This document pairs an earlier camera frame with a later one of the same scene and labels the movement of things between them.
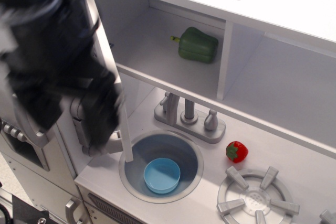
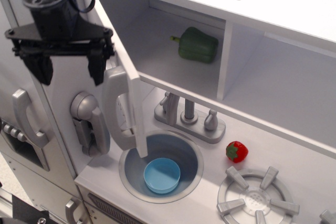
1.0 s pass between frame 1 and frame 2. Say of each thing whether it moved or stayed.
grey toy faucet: stayed
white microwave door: moved
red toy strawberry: stayed
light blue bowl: stayed
